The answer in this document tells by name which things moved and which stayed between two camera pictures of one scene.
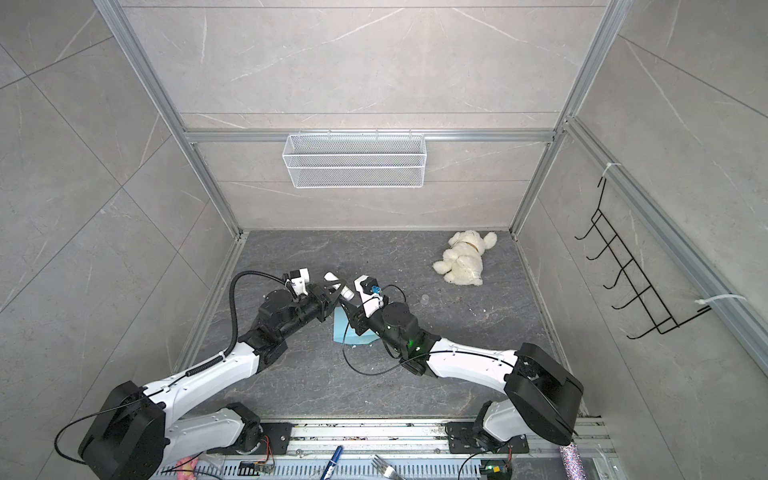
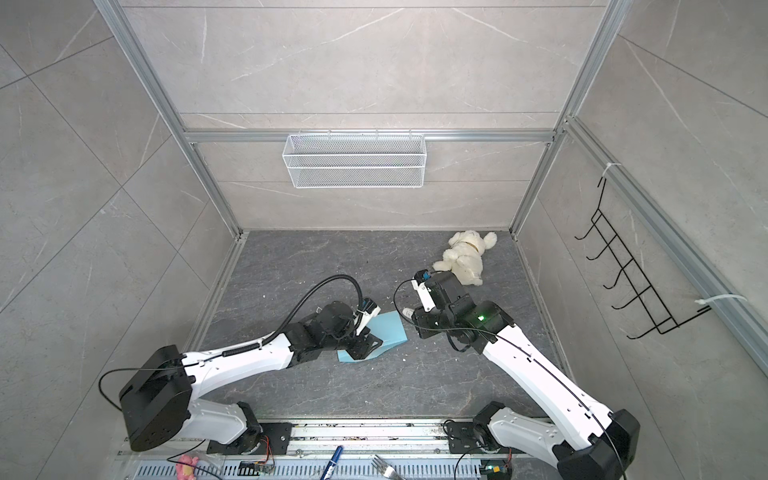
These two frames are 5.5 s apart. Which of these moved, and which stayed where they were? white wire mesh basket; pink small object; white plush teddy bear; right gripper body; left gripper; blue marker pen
Moved: left gripper; right gripper body
Stayed: white wire mesh basket; white plush teddy bear; blue marker pen; pink small object
